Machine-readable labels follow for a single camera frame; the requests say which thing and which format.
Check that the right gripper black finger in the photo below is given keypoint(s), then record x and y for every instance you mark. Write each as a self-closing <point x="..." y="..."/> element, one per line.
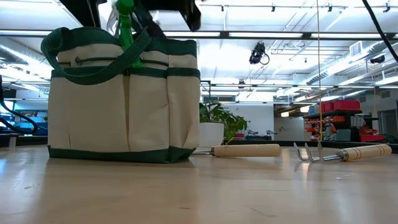
<point x="150" y="28"/>

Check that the black overhead camera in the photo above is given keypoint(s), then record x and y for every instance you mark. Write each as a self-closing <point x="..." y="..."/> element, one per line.
<point x="257" y="53"/>

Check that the green plastic spray bottle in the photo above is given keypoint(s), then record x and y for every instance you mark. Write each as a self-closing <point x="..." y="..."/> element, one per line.
<point x="126" y="34"/>

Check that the green plant in white pot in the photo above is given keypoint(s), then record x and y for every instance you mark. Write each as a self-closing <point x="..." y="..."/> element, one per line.
<point x="211" y="133"/>

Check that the black shelf with orange bins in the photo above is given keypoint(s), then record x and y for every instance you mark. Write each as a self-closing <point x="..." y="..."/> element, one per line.
<point x="335" y="124"/>

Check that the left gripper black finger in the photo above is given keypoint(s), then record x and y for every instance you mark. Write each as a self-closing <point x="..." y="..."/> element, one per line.
<point x="82" y="12"/>

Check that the red storage bin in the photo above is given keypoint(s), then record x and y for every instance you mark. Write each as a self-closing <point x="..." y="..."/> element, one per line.
<point x="340" y="105"/>

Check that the small black ceiling camera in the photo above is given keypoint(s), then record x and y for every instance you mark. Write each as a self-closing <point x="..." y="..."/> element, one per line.
<point x="377" y="59"/>

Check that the beige green canvas gardening bag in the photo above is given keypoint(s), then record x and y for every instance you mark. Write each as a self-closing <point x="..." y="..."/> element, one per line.
<point x="93" y="118"/>

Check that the silver ventilation duct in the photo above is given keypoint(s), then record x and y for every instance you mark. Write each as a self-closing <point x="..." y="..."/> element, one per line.
<point x="342" y="65"/>

